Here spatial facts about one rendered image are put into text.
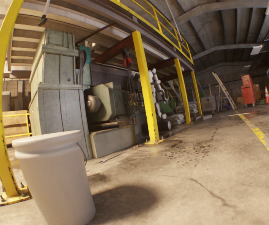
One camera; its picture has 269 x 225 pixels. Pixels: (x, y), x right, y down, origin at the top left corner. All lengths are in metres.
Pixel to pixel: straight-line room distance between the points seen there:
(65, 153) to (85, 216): 0.28
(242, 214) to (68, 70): 1.81
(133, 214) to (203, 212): 0.28
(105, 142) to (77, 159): 1.08
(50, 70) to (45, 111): 0.46
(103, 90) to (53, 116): 0.66
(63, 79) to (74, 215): 1.34
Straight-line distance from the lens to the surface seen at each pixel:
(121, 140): 1.72
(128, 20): 2.23
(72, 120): 1.45
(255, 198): 0.65
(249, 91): 5.70
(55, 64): 1.61
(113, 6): 2.20
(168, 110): 10.92
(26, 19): 2.33
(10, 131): 4.59
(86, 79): 2.36
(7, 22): 1.23
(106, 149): 1.57
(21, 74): 3.63
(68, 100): 1.46
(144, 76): 1.82
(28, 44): 2.79
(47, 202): 0.53
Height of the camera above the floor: 0.40
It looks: 2 degrees up
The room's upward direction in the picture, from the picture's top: 9 degrees counter-clockwise
